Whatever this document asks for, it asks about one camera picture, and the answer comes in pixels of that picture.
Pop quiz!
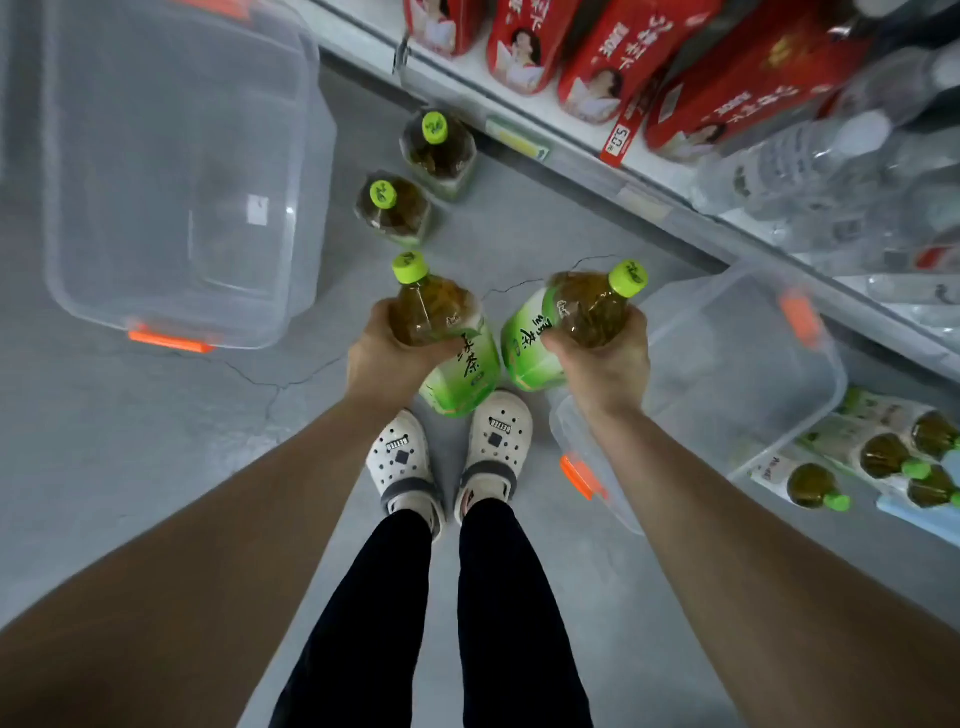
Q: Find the person's right hand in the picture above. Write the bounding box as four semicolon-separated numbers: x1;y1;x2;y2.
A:
540;307;651;423

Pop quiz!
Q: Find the green tea bottle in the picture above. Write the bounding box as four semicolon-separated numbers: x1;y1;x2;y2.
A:
399;108;479;202
390;251;504;420
354;171;433;246
798;416;933;482
750;453;853;514
501;260;649;393
840;387;960;460
877;465;960;512

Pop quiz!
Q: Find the person's left hand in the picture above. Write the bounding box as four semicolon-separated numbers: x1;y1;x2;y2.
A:
347;298;467;418

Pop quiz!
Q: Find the person's right white clog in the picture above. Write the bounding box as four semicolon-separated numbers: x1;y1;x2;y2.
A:
454;390;534;526

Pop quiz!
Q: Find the person's right leg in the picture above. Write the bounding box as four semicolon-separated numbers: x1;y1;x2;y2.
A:
457;498;595;728

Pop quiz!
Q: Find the person's white clog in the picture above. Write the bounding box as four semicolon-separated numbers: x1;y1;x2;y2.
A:
454;390;534;526
366;409;446;543

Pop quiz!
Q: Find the small clear plastic storage bin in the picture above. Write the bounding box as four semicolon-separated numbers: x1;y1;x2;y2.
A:
549;262;849;538

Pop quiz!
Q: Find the person's left leg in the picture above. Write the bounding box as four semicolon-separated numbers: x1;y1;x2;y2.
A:
268;510;451;728

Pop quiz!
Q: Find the red and white price tag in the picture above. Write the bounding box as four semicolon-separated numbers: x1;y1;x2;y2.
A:
599;82;655;168

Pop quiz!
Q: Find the white metal store shelf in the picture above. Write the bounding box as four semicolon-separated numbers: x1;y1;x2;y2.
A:
296;0;960;384

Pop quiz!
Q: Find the red printed carton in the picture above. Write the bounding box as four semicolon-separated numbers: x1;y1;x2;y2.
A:
486;0;582;96
403;0;487;59
557;0;723;126
643;11;875;165

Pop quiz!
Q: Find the yellow green shelf label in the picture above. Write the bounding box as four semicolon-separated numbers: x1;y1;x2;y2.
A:
485;114;553;164

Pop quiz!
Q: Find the person's left forearm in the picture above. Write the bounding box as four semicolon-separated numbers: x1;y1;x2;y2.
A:
0;391;423;728

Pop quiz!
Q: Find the large clear plastic storage bin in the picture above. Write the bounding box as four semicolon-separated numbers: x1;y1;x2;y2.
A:
41;0;339;355

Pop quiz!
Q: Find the row of clear water bottles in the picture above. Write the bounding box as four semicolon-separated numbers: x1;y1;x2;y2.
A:
690;0;960;331

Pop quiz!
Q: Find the person's left white clog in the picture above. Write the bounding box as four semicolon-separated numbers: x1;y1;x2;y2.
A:
366;409;446;543

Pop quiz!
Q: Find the person's right forearm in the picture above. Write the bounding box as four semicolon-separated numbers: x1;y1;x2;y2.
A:
591;408;960;728

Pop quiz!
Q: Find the person's leg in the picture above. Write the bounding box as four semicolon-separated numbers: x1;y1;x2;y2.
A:
268;510;451;728
457;498;595;728

